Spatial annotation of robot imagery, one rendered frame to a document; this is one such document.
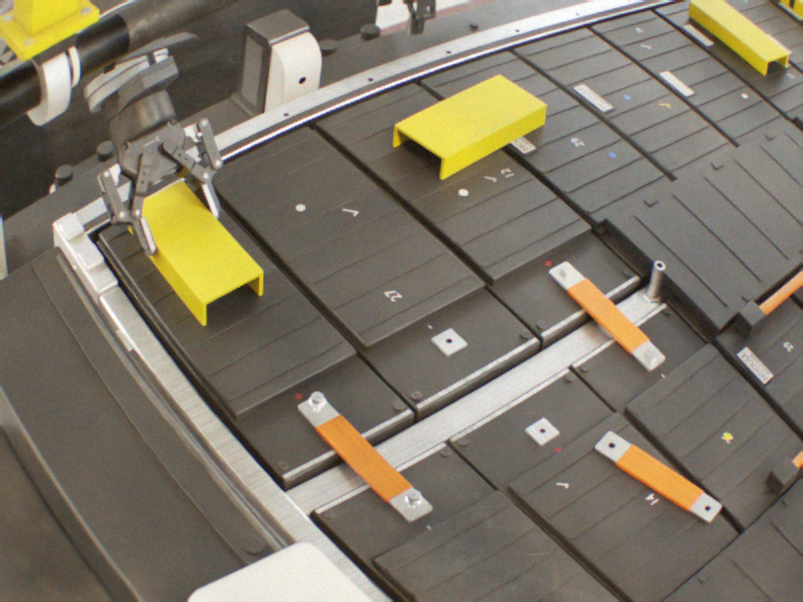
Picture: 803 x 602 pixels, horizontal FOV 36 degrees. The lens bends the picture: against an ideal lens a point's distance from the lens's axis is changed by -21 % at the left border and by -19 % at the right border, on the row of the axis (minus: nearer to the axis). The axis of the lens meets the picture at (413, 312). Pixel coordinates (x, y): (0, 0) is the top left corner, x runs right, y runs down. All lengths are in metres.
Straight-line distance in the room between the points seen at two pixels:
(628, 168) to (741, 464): 0.42
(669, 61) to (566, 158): 0.30
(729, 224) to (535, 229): 0.24
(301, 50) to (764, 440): 0.75
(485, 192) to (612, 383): 0.26
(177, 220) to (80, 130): 0.81
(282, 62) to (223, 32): 0.52
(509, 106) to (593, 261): 0.20
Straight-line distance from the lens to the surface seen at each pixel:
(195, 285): 1.32
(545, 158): 1.53
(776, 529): 1.25
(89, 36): 1.09
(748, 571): 1.22
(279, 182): 1.47
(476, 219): 1.45
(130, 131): 1.36
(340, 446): 1.25
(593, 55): 1.73
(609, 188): 1.52
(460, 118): 1.52
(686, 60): 1.79
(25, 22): 1.03
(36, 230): 1.64
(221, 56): 2.20
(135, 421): 1.13
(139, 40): 1.11
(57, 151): 2.18
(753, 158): 1.64
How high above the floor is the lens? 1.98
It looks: 46 degrees down
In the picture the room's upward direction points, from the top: 7 degrees clockwise
